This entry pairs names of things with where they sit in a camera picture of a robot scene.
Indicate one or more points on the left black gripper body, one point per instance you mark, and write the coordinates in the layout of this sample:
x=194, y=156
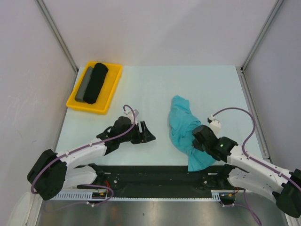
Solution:
x=134, y=136

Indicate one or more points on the turquoise t-shirt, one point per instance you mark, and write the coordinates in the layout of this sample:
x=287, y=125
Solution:
x=182, y=122

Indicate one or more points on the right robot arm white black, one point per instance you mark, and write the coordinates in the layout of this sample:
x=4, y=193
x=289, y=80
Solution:
x=244, y=170

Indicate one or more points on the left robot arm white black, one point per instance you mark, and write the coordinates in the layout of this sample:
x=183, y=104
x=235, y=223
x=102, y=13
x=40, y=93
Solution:
x=54, y=172

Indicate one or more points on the yellow plastic tray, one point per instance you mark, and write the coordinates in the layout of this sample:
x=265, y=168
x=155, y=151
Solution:
x=107, y=91

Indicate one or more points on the rolled grey t-shirt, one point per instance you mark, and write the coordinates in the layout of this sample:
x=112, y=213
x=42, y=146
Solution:
x=83, y=86

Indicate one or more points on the rolled black t-shirt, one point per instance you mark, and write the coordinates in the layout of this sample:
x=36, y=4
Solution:
x=95, y=84

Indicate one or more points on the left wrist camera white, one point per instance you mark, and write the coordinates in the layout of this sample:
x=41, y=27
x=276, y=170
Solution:
x=132, y=115

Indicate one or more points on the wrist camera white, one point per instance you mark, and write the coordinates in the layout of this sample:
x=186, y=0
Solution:
x=214, y=124
x=132, y=115

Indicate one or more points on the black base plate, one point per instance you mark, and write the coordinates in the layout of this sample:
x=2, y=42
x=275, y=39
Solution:
x=162, y=181

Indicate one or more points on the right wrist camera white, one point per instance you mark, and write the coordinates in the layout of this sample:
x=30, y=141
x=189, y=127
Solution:
x=214, y=124

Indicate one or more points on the grey slotted cable duct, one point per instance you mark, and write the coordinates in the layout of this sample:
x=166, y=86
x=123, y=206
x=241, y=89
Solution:
x=91, y=196

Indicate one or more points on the left aluminium frame post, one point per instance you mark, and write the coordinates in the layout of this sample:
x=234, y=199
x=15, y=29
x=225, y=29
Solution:
x=56, y=33

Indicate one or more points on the aluminium frame post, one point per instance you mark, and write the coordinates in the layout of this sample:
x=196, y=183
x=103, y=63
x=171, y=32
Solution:
x=263, y=32
x=56, y=33

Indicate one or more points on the right aluminium frame post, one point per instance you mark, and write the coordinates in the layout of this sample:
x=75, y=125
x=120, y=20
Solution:
x=263, y=32

